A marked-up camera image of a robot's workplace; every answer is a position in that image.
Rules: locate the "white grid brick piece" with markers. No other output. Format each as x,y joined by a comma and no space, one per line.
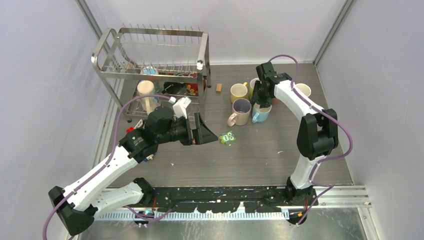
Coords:
139,124

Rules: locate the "small wooden block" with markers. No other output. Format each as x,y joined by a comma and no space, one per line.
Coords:
218,89

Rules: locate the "lime green mug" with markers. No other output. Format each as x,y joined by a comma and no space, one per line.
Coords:
251,87

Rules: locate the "light blue mug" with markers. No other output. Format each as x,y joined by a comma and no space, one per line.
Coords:
260,114

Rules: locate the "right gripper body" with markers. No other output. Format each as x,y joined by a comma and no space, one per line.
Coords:
259,97

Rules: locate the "salmon floral mug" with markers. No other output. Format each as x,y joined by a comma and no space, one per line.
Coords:
274,101

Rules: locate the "yellow cup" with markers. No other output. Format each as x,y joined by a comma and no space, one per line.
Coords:
239,91

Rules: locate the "blue patterned mug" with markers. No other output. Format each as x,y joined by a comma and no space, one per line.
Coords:
149,70

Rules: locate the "pink faceted mug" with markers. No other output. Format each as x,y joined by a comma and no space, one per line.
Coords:
304,88

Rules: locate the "beige patterned mug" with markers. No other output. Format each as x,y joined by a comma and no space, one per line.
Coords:
144,88

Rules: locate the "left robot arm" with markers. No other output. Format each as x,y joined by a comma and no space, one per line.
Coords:
79,204

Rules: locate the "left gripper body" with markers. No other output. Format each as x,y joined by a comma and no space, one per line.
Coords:
180,131

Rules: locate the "black cup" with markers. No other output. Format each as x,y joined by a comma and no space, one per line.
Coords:
172,88

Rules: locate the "green owl toy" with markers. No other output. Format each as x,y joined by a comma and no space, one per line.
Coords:
227,138

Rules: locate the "pale pink marbled mug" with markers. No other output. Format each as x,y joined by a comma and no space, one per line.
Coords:
241,109

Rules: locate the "steel two-tier dish rack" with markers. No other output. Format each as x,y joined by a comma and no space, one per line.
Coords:
161,55

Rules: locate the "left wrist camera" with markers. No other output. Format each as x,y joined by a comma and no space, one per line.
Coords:
179,106

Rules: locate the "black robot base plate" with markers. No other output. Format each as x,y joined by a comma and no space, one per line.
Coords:
225,199

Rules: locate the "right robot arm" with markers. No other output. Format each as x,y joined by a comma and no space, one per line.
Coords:
317,134

